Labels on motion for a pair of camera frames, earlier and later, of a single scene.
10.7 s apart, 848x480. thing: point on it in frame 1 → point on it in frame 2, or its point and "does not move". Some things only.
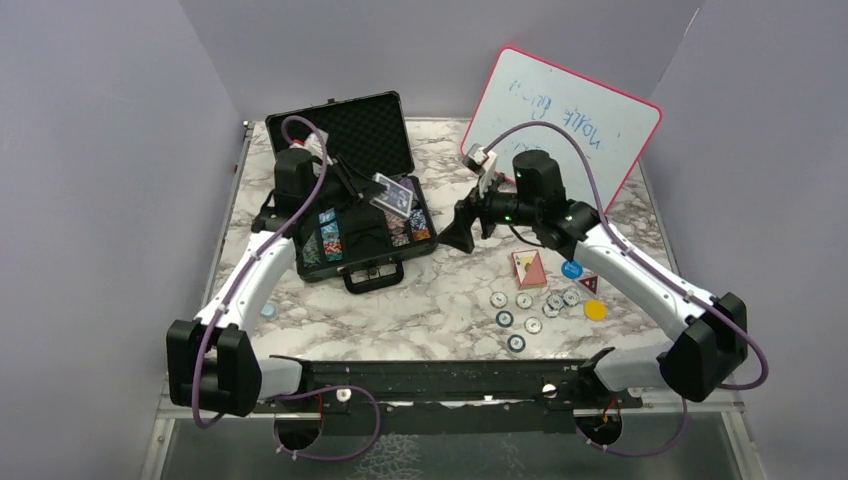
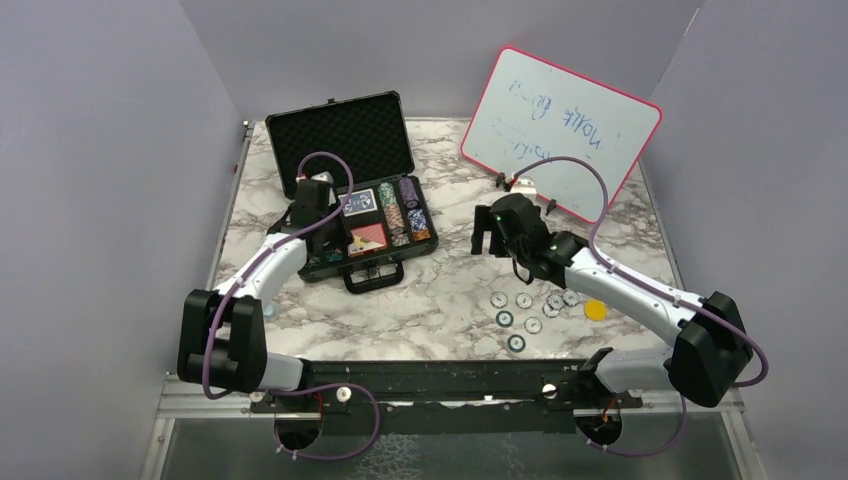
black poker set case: x=376 y=212 does not move
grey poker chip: x=498 y=300 does not move
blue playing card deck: x=396 y=198 → x=359 y=203
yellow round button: x=595 y=310 does not move
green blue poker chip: x=516 y=343 does not move
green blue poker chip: x=504 y=319 does not move
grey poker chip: x=524 y=300 does not move
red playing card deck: x=528 y=269 → x=368 y=238
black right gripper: x=458 y=234 → x=485 y=220
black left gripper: x=346 y=178 → x=343 y=237
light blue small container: x=268 y=311 does not move
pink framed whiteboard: x=519 y=88 does not move
